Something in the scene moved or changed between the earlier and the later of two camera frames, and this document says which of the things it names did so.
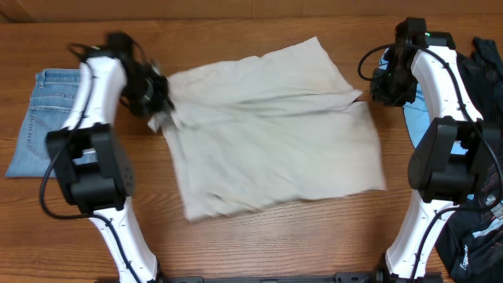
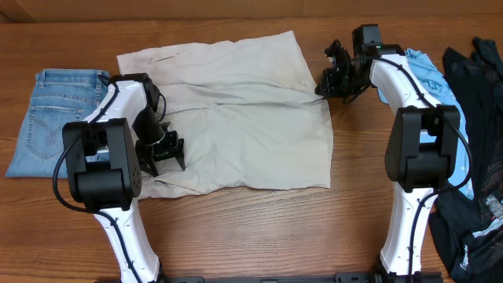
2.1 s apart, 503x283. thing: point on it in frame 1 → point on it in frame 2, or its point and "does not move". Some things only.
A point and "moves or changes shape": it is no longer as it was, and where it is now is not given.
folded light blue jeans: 53,99 does not move
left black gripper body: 145,97 → 151,136
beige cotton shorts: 274,130 moves or changes shape
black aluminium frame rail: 370,277 does not move
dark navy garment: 469,239 does not move
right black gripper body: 396,87 → 345,83
